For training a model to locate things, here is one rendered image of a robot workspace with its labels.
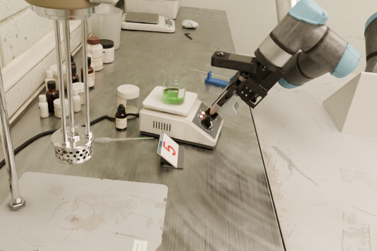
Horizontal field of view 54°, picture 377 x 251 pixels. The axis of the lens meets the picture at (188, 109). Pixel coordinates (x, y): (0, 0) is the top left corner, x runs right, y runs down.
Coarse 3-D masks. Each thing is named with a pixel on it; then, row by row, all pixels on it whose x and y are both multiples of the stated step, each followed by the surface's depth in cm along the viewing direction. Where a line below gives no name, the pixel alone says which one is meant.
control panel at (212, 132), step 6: (204, 108) 98; (198, 114) 94; (204, 114) 96; (192, 120) 90; (198, 120) 92; (216, 120) 97; (198, 126) 90; (216, 126) 95; (210, 132) 91; (216, 132) 93
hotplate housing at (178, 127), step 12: (144, 108) 93; (192, 108) 95; (144, 120) 92; (156, 120) 91; (168, 120) 90; (180, 120) 90; (144, 132) 94; (156, 132) 93; (168, 132) 92; (180, 132) 91; (192, 132) 90; (204, 132) 90; (192, 144) 92; (204, 144) 91
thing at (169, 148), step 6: (168, 138) 89; (162, 144) 85; (168, 144) 87; (174, 144) 90; (162, 150) 83; (168, 150) 85; (174, 150) 88; (168, 156) 84; (174, 156) 86; (174, 162) 84
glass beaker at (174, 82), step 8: (168, 72) 92; (176, 72) 93; (184, 72) 92; (168, 80) 88; (176, 80) 88; (184, 80) 89; (168, 88) 89; (176, 88) 89; (184, 88) 90; (168, 96) 90; (176, 96) 90; (184, 96) 91; (168, 104) 91; (176, 104) 91
